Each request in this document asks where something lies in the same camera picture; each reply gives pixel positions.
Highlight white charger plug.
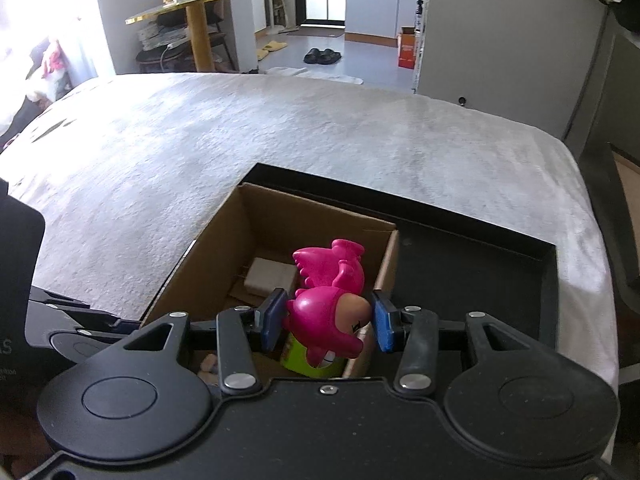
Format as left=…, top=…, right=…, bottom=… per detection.
left=244, top=258, right=297, bottom=297

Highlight green toy bin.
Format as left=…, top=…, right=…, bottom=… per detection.
left=278, top=334, right=346, bottom=380

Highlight pink bird toy figure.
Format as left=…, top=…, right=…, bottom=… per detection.
left=283, top=238, right=372, bottom=368

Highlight black shallow tray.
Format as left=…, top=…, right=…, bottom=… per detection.
left=142, top=161, right=559, bottom=380

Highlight black slippers pair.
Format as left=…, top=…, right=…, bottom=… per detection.
left=304, top=48, right=342, bottom=65

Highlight black framed board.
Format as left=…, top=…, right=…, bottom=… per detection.
left=579, top=142, right=639, bottom=313

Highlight orange cardboard box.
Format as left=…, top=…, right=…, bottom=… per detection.
left=397, top=27, right=416, bottom=70

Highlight round gold side table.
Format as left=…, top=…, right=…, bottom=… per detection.
left=125, top=0, right=219, bottom=73

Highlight yellow slippers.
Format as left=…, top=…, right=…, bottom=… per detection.
left=256, top=40, right=288, bottom=62

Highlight white kitchen cabinet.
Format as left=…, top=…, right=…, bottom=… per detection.
left=344, top=0, right=419, bottom=48

